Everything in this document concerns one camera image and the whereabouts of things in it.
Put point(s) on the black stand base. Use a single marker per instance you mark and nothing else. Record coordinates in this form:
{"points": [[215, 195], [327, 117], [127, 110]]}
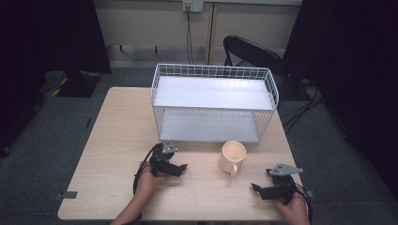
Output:
{"points": [[76, 82]]}

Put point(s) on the black curtain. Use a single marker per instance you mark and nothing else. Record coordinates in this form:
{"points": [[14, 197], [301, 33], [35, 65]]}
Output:
{"points": [[350, 62]]}

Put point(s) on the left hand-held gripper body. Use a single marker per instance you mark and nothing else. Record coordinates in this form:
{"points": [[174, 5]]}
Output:
{"points": [[162, 164]]}

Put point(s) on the person's left hand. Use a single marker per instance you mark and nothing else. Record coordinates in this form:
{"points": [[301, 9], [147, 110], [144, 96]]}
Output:
{"points": [[146, 182]]}

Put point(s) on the grey tape piece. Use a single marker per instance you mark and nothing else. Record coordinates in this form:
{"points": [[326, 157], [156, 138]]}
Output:
{"points": [[309, 193], [67, 195]]}

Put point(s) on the cream ceramic mug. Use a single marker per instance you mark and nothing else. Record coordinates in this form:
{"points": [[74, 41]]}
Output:
{"points": [[230, 161]]}

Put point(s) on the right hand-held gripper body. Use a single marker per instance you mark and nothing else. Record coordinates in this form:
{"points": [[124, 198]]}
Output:
{"points": [[281, 189]]}

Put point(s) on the white wall socket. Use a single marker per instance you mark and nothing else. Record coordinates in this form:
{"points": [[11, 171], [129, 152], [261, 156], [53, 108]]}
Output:
{"points": [[193, 5]]}

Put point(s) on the black office chair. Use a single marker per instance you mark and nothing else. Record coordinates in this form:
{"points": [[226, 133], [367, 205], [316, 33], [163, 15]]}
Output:
{"points": [[253, 53]]}

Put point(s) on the small black floor marker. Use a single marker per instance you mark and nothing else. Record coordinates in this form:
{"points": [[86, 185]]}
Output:
{"points": [[88, 122]]}

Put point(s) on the person's right hand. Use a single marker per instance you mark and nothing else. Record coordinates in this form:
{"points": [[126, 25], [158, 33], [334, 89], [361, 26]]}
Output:
{"points": [[295, 212]]}

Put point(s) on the yellow black floor tape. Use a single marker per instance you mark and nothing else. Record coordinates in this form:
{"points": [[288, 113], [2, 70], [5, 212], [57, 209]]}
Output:
{"points": [[59, 87]]}

